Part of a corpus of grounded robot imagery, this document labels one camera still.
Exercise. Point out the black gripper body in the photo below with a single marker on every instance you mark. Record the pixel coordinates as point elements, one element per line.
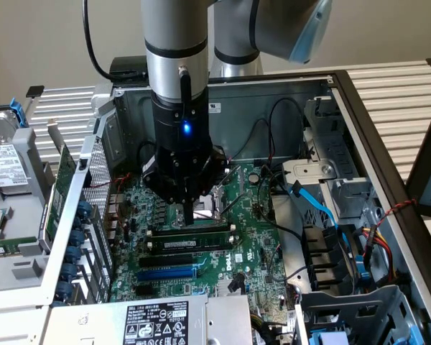
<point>176,143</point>

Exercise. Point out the green RAM stick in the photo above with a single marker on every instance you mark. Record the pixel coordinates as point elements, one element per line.
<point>208,240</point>
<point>0,251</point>

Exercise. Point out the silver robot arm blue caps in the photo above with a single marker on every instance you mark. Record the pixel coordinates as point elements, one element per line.
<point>172,36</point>

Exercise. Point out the black RAM slot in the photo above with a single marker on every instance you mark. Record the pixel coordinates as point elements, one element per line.
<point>186,252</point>
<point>208,228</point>

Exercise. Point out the metal socket cover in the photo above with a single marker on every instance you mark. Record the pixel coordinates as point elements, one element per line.
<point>237,178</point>

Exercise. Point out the CPU socket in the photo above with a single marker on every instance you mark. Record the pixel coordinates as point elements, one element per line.
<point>208,212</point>

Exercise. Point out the thin metal locking lever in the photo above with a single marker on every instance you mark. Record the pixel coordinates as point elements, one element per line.
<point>237,203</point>

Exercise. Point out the coin battery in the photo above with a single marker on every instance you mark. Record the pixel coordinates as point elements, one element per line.
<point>253,177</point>

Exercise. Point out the white case label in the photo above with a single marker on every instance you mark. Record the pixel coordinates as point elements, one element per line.
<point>216,108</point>

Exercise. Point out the metal rear port block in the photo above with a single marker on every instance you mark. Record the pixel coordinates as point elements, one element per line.
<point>115,215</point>

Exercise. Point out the open PC case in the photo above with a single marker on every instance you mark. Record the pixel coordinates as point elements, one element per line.
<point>244,118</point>

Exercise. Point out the long black expansion slot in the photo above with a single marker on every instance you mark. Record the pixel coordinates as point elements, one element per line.
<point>165,261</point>

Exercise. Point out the green Dell motherboard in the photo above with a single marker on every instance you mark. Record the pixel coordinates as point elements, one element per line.
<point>251,230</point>

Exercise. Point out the blue expansion slot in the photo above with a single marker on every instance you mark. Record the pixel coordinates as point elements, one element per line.
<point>165,275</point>

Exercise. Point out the blue slot retainer knob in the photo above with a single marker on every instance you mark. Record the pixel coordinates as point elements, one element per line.
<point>83,209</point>
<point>73,253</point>
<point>62,289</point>
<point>78,238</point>
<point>69,270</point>

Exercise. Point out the black box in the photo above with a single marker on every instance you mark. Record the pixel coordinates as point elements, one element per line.
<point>127,66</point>

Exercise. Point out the short black expansion slot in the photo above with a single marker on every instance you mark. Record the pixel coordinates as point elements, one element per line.
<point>143,290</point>

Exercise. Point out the green graphics card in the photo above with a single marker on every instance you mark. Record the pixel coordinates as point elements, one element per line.
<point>62,172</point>

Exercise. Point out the silver chipset heatsink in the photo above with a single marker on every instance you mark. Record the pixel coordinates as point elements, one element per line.
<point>222,287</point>

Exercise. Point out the black SATA plug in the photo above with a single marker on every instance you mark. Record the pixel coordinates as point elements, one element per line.
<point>237,282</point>

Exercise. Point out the metal disk bay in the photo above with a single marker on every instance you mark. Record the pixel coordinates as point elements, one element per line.
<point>345,172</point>

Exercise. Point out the black fan shroud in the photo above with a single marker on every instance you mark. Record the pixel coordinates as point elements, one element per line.
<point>319,251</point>

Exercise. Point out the silver power supply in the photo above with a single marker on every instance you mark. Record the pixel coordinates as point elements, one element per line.
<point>230,316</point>

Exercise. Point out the grey parts rack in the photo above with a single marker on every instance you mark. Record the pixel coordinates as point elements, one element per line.
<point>25,143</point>

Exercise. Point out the blue disk carrier clip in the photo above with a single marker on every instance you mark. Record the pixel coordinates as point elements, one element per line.
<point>18,111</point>

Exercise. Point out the silver hard disk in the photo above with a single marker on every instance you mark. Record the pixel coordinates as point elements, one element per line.
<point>3,165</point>

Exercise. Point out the blue plastic latch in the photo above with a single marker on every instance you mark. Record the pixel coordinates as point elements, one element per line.
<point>366,266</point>

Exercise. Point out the grey drive cage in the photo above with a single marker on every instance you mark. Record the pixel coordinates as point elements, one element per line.
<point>345,305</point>

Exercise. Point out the blue plastic block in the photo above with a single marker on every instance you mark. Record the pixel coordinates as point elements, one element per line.
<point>327,339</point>

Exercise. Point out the black framed monitor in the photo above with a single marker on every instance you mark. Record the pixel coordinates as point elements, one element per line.
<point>414,179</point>

